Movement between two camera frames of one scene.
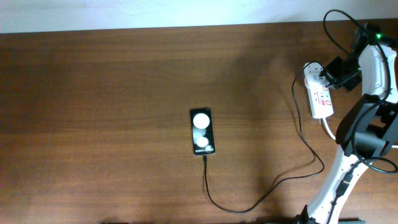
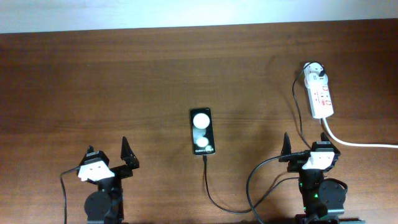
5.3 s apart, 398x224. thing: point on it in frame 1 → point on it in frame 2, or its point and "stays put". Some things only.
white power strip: [318, 93] stays put
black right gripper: [328, 73] → [296, 162]
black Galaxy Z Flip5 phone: [203, 131] stays put
